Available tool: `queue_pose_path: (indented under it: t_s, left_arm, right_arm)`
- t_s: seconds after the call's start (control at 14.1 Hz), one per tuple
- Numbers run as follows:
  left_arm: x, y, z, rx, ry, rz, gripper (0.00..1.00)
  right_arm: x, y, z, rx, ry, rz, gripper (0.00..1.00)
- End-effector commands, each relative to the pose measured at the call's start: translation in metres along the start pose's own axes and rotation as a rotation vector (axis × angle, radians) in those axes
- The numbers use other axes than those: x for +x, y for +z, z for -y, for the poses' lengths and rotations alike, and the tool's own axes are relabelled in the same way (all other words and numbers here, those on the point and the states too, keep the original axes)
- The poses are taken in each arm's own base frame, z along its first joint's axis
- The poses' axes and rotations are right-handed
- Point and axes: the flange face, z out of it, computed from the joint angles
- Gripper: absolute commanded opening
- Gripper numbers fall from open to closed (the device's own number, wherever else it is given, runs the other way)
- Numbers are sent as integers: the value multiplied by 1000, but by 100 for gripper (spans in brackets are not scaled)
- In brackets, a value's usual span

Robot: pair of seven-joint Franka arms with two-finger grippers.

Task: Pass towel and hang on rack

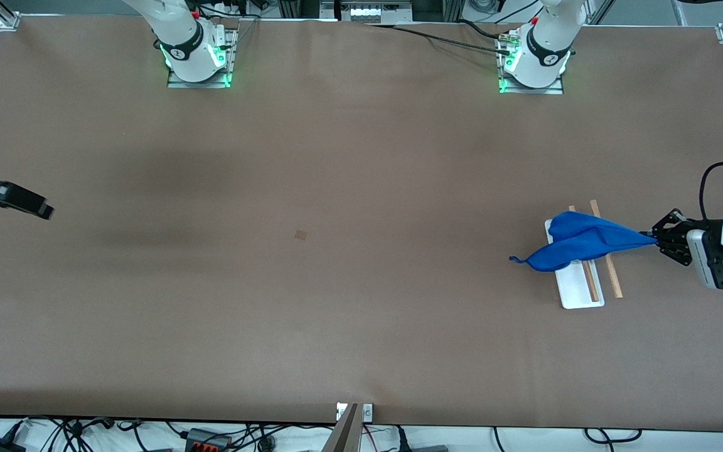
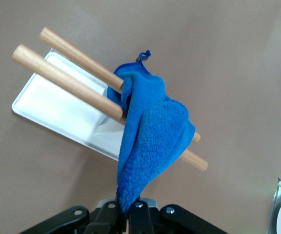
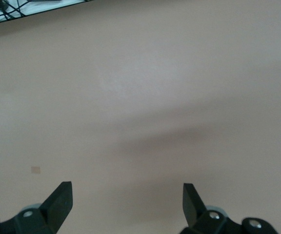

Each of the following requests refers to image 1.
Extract blue towel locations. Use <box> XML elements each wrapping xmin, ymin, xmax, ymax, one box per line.
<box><xmin>510</xmin><ymin>211</ymin><xmax>658</xmax><ymax>272</ymax></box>

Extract white towel rack base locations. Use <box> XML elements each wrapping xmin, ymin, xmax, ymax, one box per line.
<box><xmin>545</xmin><ymin>218</ymin><xmax>605</xmax><ymax>309</ymax></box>

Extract black orange power strip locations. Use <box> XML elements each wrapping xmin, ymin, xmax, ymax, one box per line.
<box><xmin>185</xmin><ymin>429</ymin><xmax>232</xmax><ymax>452</ymax></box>

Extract grey socket strip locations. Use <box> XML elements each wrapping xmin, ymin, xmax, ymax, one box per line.
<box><xmin>336</xmin><ymin>0</ymin><xmax>414</xmax><ymax>24</ymax></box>

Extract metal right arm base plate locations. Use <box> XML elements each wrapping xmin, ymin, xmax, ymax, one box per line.
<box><xmin>167</xmin><ymin>28</ymin><xmax>237</xmax><ymax>89</ymax></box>

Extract looped black floor cable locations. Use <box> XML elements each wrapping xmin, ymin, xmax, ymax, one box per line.
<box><xmin>584</xmin><ymin>429</ymin><xmax>643</xmax><ymax>444</ymax></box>

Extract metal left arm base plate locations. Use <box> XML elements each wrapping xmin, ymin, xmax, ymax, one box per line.
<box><xmin>498</xmin><ymin>31</ymin><xmax>564</xmax><ymax>95</ymax></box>

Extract short black table cable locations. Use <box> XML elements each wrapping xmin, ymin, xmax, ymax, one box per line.
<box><xmin>459</xmin><ymin>19</ymin><xmax>510</xmax><ymax>41</ymax></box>

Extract long black table cable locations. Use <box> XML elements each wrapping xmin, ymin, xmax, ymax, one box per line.
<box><xmin>365</xmin><ymin>24</ymin><xmax>513</xmax><ymax>56</ymax></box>

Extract grey camera pole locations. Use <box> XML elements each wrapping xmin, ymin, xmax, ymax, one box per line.
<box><xmin>323</xmin><ymin>404</ymin><xmax>362</xmax><ymax>452</ymax></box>

